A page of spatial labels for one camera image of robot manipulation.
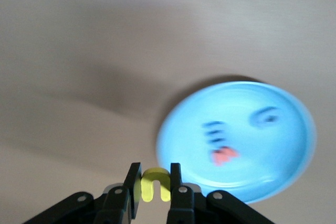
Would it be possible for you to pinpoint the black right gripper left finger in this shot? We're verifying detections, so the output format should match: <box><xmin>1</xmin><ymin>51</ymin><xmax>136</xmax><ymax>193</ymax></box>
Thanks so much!
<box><xmin>22</xmin><ymin>162</ymin><xmax>143</xmax><ymax>224</ymax></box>

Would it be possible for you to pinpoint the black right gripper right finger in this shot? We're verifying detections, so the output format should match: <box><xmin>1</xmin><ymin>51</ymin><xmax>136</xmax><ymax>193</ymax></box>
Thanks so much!
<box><xmin>165</xmin><ymin>162</ymin><xmax>276</xmax><ymax>224</ymax></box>

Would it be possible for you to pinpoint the yellow foam letter u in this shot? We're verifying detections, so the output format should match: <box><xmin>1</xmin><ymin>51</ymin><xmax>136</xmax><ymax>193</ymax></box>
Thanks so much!
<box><xmin>141</xmin><ymin>167</ymin><xmax>172</xmax><ymax>203</ymax></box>

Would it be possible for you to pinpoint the red foam letter w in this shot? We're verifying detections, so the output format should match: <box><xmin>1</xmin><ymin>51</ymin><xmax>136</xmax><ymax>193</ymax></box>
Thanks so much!
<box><xmin>211</xmin><ymin>146</ymin><xmax>241</xmax><ymax>167</ymax></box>

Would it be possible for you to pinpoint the blue foam letter m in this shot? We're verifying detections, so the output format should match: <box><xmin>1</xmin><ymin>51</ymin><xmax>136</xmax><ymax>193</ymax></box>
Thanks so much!
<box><xmin>201</xmin><ymin>121</ymin><xmax>226</xmax><ymax>146</ymax></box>

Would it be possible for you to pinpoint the blue round plate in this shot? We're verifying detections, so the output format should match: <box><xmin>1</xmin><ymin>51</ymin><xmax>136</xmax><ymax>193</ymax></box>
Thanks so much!
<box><xmin>156</xmin><ymin>81</ymin><xmax>317</xmax><ymax>204</ymax></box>

